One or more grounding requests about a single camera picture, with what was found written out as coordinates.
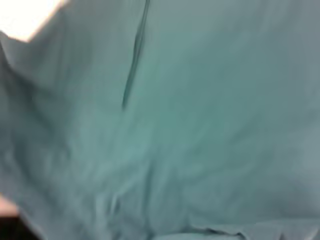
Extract teal blue shirt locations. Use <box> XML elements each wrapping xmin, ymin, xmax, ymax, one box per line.
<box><xmin>0</xmin><ymin>0</ymin><xmax>320</xmax><ymax>240</ymax></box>

